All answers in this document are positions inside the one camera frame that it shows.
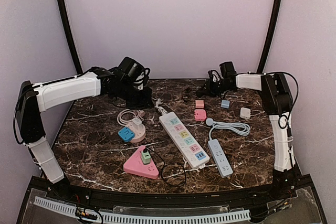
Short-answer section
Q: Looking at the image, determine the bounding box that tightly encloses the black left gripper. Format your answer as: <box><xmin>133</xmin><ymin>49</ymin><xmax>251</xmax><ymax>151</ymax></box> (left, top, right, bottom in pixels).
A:
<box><xmin>118</xmin><ymin>80</ymin><xmax>154</xmax><ymax>110</ymax></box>

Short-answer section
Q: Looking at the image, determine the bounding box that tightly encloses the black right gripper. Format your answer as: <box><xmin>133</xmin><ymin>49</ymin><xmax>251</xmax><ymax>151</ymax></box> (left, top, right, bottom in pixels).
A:
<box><xmin>199</xmin><ymin>78</ymin><xmax>232</xmax><ymax>97</ymax></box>

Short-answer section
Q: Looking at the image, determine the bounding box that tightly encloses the light blue cube adapter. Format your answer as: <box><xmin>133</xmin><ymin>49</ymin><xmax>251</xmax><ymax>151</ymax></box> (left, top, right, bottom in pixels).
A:
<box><xmin>220</xmin><ymin>100</ymin><xmax>230</xmax><ymax>109</ymax></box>

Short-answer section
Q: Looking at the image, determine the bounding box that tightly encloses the peach cube plug adapter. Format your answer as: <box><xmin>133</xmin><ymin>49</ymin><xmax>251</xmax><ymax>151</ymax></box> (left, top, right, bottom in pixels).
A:
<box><xmin>195</xmin><ymin>100</ymin><xmax>205</xmax><ymax>109</ymax></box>

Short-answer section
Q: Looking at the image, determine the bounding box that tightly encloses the pink square plug adapter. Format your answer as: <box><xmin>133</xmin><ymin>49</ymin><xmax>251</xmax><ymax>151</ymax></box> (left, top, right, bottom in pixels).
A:
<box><xmin>194</xmin><ymin>109</ymin><xmax>207</xmax><ymax>122</ymax></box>

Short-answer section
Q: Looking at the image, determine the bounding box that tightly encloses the white cube plug adapter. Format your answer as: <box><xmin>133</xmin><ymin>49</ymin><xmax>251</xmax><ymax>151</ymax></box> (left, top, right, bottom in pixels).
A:
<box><xmin>239</xmin><ymin>108</ymin><xmax>251</xmax><ymax>120</ymax></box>

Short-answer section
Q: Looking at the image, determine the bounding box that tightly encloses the blue square plug adapter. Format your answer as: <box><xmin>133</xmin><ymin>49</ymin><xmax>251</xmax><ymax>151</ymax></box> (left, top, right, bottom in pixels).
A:
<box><xmin>118</xmin><ymin>126</ymin><xmax>135</xmax><ymax>143</ymax></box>

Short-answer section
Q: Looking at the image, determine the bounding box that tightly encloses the round pink power socket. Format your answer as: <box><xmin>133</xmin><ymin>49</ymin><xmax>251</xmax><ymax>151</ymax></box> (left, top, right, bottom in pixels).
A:
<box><xmin>126</xmin><ymin>122</ymin><xmax>146</xmax><ymax>143</ymax></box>

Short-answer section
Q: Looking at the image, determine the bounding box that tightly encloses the white multi-socket power strip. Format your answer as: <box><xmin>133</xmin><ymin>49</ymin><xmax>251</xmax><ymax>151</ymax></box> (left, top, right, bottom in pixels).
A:
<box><xmin>159</xmin><ymin>112</ymin><xmax>210</xmax><ymax>169</ymax></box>

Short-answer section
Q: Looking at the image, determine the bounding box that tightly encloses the green charger adapter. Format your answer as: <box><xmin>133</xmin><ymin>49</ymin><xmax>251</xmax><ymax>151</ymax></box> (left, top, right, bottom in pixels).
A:
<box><xmin>141</xmin><ymin>148</ymin><xmax>151</xmax><ymax>165</ymax></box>

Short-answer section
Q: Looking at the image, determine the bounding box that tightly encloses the pink triangular power socket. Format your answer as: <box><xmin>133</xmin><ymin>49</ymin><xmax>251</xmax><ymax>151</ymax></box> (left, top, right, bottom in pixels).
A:
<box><xmin>123</xmin><ymin>145</ymin><xmax>159</xmax><ymax>179</ymax></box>

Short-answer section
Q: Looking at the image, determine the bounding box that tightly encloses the light blue power strip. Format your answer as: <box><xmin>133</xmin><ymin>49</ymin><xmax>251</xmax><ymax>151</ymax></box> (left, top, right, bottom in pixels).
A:
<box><xmin>208</xmin><ymin>139</ymin><xmax>233</xmax><ymax>178</ymax></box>

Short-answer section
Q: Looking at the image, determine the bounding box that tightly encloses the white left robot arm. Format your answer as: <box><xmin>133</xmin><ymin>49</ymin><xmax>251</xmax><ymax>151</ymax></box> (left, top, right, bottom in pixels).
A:
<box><xmin>13</xmin><ymin>67</ymin><xmax>154</xmax><ymax>201</ymax></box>

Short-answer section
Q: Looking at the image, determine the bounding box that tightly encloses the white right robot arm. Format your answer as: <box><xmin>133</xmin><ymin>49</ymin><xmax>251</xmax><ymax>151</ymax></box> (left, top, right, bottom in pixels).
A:
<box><xmin>196</xmin><ymin>70</ymin><xmax>297</xmax><ymax>172</ymax></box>

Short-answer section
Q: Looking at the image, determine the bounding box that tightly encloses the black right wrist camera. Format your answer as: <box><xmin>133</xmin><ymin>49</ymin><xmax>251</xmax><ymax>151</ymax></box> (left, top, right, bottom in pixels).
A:
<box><xmin>219</xmin><ymin>61</ymin><xmax>237</xmax><ymax>79</ymax></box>

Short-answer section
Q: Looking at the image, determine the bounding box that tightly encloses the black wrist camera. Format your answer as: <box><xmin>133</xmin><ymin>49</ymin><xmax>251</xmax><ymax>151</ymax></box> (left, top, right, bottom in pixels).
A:
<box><xmin>115</xmin><ymin>57</ymin><xmax>146</xmax><ymax>83</ymax></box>
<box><xmin>219</xmin><ymin>61</ymin><xmax>237</xmax><ymax>79</ymax></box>

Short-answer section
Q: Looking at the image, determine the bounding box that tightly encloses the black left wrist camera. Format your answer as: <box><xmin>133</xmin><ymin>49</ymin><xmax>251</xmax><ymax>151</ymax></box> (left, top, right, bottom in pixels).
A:
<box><xmin>115</xmin><ymin>57</ymin><xmax>146</xmax><ymax>83</ymax></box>

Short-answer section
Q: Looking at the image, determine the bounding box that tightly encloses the white coiled round-socket cable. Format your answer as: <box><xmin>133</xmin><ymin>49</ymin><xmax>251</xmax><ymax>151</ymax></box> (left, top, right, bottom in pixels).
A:
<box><xmin>117</xmin><ymin>108</ymin><xmax>145</xmax><ymax>126</ymax></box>

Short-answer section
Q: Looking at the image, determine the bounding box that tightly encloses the white coiled power strip cable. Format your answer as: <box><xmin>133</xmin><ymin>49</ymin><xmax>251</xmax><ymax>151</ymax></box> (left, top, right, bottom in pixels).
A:
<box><xmin>153</xmin><ymin>98</ymin><xmax>169</xmax><ymax>114</ymax></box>

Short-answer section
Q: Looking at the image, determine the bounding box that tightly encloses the light blue strip cable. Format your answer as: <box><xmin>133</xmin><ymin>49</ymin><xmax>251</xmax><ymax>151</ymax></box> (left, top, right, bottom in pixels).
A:
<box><xmin>205</xmin><ymin>118</ymin><xmax>251</xmax><ymax>141</ymax></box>

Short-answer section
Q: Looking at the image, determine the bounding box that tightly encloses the black looped charger cable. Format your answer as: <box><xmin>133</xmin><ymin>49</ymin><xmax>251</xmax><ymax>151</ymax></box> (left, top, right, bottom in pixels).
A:
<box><xmin>145</xmin><ymin>145</ymin><xmax>187</xmax><ymax>187</ymax></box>

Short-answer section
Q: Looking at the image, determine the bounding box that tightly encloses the white slotted cable tray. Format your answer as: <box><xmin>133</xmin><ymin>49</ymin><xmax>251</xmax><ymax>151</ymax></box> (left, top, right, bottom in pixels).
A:
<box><xmin>33</xmin><ymin>196</ymin><xmax>251</xmax><ymax>222</ymax></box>

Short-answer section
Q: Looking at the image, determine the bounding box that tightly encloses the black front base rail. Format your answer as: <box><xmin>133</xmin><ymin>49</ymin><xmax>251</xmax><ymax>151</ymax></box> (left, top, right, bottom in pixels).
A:
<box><xmin>17</xmin><ymin>173</ymin><xmax>327</xmax><ymax>223</ymax></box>

